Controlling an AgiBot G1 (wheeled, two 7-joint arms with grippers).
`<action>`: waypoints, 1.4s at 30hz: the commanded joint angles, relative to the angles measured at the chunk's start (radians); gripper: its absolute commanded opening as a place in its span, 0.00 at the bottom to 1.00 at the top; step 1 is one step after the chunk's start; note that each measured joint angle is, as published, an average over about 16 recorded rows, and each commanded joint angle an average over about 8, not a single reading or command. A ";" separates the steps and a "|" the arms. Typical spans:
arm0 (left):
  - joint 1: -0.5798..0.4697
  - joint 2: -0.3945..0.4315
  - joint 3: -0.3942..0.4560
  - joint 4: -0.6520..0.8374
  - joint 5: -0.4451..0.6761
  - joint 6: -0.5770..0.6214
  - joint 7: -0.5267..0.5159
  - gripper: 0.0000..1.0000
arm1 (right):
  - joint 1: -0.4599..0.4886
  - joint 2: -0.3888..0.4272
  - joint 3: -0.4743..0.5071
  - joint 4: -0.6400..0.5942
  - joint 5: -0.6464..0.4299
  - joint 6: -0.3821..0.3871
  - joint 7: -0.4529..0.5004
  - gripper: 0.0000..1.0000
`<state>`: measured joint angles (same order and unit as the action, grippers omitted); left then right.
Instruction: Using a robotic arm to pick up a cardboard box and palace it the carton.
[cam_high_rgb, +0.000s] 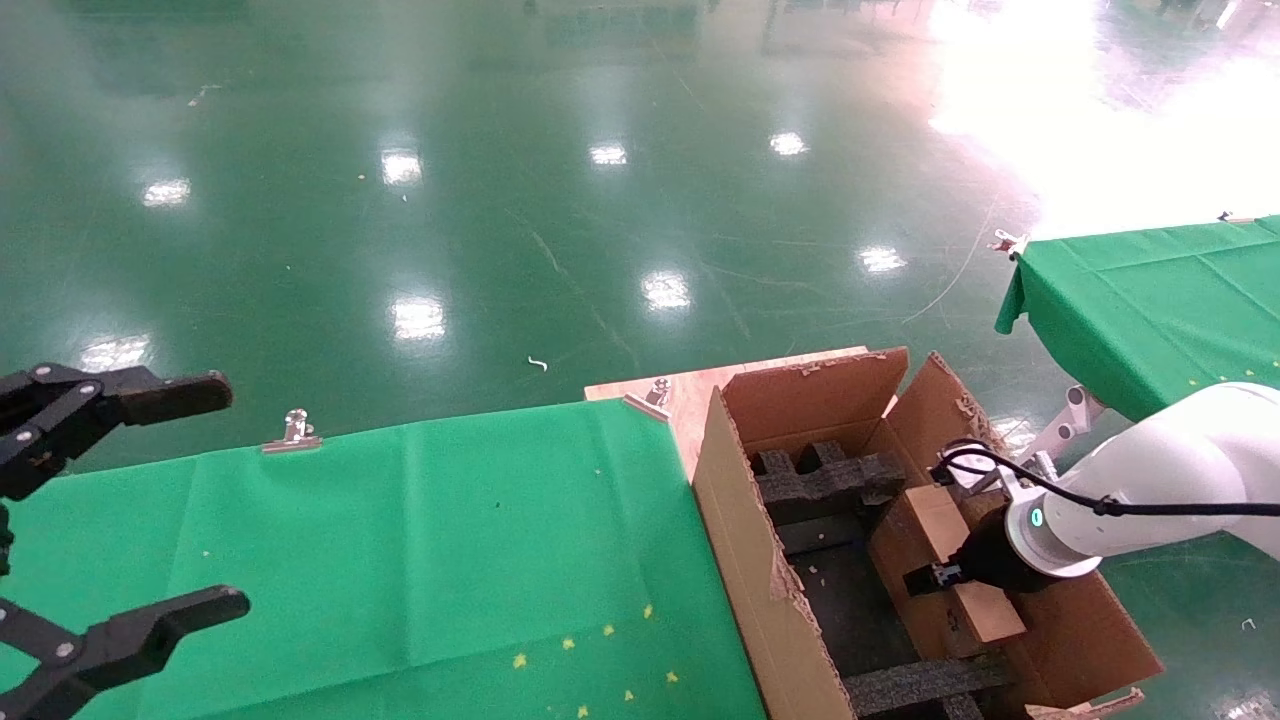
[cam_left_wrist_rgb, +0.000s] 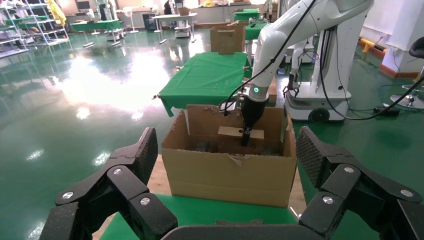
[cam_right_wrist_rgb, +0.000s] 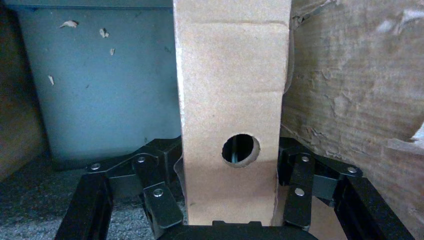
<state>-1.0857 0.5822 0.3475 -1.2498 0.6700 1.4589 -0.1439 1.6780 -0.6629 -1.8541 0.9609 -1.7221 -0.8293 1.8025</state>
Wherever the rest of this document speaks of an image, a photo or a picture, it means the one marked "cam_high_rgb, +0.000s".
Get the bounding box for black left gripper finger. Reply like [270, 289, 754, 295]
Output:
[0, 587, 251, 720]
[0, 365, 234, 501]

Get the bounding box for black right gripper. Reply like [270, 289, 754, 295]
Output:
[905, 512, 1041, 596]

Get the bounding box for small brown cardboard box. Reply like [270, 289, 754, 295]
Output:
[868, 485, 1029, 659]

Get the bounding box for large open brown carton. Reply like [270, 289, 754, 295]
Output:
[693, 345, 1166, 720]

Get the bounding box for black foam insert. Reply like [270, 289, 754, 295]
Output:
[845, 655, 1013, 720]
[752, 440, 906, 528]

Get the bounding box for grey metal table leg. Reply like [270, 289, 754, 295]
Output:
[1020, 385, 1106, 466]

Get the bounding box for large green table cloth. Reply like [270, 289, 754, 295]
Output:
[0, 398, 766, 720]

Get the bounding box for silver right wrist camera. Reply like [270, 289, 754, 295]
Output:
[935, 448, 1021, 501]

